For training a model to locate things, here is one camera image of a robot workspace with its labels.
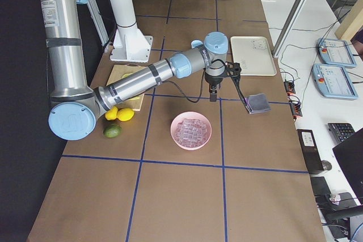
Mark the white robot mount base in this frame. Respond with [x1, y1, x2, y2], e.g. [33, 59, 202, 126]
[110, 0, 153, 63]

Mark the cream bear serving tray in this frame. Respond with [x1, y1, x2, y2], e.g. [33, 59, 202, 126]
[230, 36, 277, 77]

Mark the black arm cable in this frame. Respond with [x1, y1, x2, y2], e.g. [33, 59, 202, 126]
[158, 59, 250, 109]

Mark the green avocado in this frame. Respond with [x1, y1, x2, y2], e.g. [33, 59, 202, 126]
[103, 124, 122, 138]

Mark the yellow lemon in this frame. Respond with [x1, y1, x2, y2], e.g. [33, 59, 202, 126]
[116, 108, 134, 122]
[104, 106, 119, 121]

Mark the pink bowl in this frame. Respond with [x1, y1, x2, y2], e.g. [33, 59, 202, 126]
[170, 112, 212, 150]

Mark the lower blue teach pendant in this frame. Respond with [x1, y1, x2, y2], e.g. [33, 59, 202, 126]
[312, 64, 358, 100]

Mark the blue teach pendant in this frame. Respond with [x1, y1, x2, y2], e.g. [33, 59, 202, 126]
[312, 64, 358, 100]
[316, 38, 357, 68]

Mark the aluminium frame post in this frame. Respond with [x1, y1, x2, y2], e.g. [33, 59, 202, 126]
[272, 0, 307, 58]

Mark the clear ice cubes pile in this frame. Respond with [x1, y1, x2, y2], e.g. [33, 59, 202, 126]
[175, 118, 209, 148]

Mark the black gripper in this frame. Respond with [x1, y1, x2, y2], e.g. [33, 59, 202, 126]
[205, 73, 223, 102]

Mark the black power strip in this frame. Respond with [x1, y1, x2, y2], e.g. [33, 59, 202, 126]
[284, 80, 302, 120]

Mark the black keyboard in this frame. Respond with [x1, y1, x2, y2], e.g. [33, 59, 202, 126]
[328, 123, 355, 143]

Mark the black box with label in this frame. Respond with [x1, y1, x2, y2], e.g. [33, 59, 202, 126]
[297, 129, 324, 175]

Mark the computer monitor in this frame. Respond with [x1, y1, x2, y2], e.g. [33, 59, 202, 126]
[333, 129, 363, 197]

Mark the wooden cutting board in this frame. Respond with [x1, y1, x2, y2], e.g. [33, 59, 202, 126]
[106, 65, 144, 112]

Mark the upper blue teach pendant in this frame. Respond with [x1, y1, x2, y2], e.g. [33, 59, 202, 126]
[316, 38, 357, 68]

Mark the folded grey purple cloth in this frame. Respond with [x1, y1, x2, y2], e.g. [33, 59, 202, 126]
[247, 94, 271, 114]

